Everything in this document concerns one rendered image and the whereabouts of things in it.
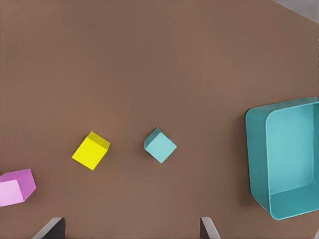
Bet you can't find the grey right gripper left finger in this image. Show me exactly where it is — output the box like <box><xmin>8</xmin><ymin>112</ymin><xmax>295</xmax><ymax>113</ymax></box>
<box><xmin>31</xmin><ymin>217</ymin><xmax>67</xmax><ymax>239</ymax></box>

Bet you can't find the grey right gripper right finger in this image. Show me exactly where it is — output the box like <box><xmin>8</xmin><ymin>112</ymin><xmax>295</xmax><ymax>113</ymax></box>
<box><xmin>200</xmin><ymin>217</ymin><xmax>221</xmax><ymax>239</ymax></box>

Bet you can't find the pink cube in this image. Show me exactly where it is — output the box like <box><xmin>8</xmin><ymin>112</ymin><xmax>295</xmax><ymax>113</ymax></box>
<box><xmin>0</xmin><ymin>168</ymin><xmax>37</xmax><ymax>208</ymax></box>

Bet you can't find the yellow cube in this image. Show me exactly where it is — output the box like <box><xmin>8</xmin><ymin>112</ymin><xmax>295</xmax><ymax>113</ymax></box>
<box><xmin>71</xmin><ymin>130</ymin><xmax>111</xmax><ymax>171</ymax></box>

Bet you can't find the light blue cube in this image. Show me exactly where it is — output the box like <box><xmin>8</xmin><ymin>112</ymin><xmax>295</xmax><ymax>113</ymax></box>
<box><xmin>143</xmin><ymin>126</ymin><xmax>178</xmax><ymax>164</ymax></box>

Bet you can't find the teal rectangular bin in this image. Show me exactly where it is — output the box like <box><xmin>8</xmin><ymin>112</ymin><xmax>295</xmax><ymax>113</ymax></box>
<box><xmin>245</xmin><ymin>97</ymin><xmax>319</xmax><ymax>221</ymax></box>

